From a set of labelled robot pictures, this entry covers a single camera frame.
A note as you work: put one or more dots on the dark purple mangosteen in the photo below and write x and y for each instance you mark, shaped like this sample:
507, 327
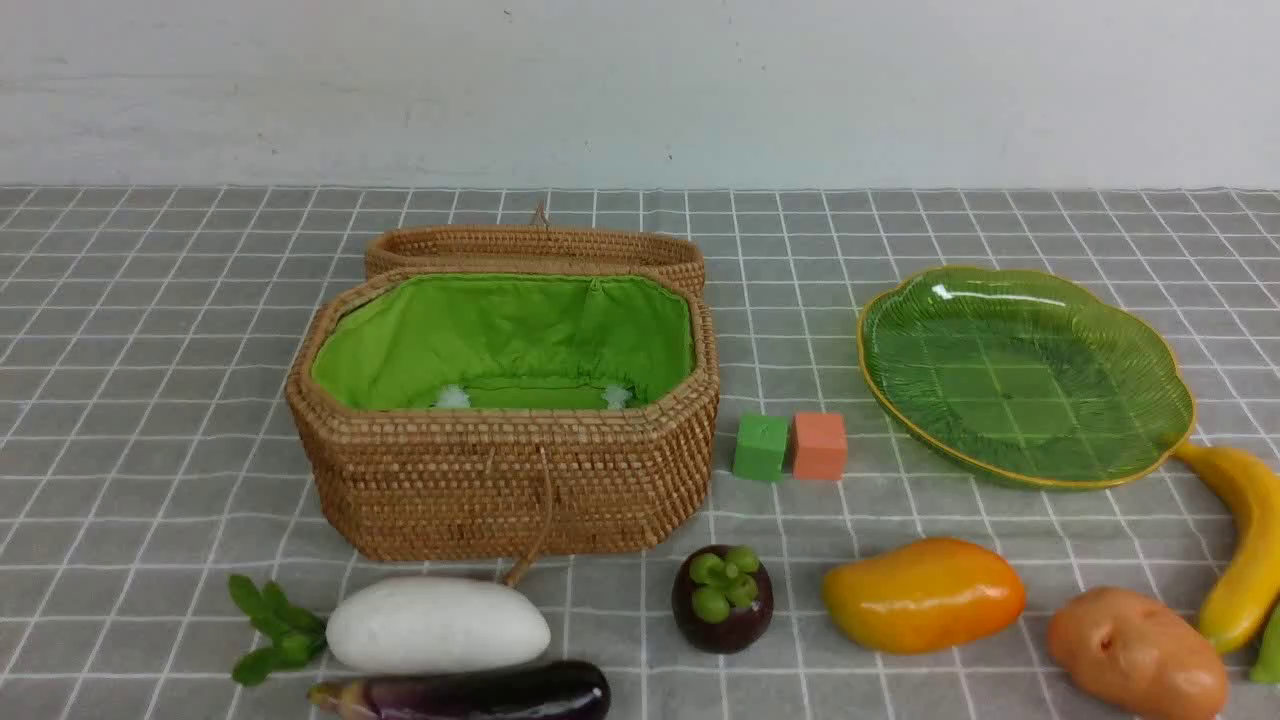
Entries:
722, 599

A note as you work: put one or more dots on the purple eggplant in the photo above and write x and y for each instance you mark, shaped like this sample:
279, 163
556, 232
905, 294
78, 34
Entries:
564, 689

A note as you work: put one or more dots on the orange yellow mango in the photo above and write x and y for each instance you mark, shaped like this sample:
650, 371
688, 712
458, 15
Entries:
926, 596

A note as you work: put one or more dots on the brown potato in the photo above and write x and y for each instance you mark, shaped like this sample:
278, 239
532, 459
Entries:
1127, 649

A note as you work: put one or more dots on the yellow banana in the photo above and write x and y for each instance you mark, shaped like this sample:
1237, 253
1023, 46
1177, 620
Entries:
1240, 603

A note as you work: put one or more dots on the green pepper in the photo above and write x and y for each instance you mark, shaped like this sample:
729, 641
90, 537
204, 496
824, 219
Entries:
1266, 667

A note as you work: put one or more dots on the woven wicker basket green lining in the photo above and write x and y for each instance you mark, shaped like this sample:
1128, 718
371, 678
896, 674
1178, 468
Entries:
474, 411

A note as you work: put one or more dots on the green foam cube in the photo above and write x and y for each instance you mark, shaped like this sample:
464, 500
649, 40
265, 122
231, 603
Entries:
761, 447

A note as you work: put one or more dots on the woven wicker basket lid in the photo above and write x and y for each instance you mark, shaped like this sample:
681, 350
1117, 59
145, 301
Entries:
537, 243

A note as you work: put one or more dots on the orange foam cube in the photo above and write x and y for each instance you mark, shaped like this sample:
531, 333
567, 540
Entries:
819, 446

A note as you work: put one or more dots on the grey checked tablecloth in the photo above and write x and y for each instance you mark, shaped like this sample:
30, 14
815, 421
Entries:
148, 452

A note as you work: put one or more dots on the green glass leaf plate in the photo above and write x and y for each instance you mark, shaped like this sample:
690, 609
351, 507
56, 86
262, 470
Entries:
1024, 379

